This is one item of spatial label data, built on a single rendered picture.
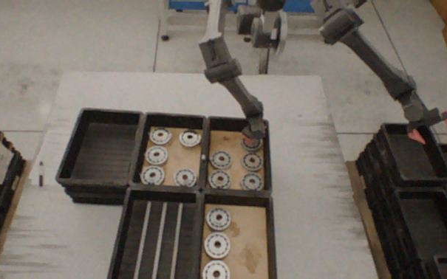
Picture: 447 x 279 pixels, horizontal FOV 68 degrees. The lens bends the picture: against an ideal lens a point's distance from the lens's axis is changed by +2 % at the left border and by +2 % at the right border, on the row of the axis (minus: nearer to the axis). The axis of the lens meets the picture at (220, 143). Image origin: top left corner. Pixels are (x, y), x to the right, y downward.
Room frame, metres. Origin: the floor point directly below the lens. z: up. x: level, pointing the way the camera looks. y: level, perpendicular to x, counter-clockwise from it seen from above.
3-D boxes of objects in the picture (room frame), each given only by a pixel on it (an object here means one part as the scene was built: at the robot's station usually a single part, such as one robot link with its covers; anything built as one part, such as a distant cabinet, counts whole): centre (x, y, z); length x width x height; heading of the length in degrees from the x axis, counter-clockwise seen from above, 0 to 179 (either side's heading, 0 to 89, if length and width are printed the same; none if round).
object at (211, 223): (0.52, -0.02, 0.86); 0.10 x 0.10 x 0.01
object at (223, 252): (0.41, -0.02, 0.86); 0.10 x 0.10 x 0.01
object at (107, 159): (0.79, 0.52, 0.87); 0.40 x 0.30 x 0.11; 2
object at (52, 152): (0.84, 0.81, 0.70); 0.33 x 0.23 x 0.01; 6
